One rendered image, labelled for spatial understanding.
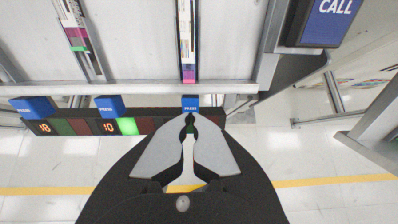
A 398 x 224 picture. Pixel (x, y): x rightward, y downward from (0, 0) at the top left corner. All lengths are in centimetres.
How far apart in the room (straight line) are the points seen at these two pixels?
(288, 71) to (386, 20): 23
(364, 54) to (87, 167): 178
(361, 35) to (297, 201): 103
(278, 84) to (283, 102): 96
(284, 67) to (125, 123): 26
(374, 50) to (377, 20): 59
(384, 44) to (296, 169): 81
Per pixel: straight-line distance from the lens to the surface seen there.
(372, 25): 41
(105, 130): 24
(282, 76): 21
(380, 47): 99
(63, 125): 29
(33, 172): 146
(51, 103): 28
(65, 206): 130
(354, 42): 43
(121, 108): 19
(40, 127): 32
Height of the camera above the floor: 84
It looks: 76 degrees down
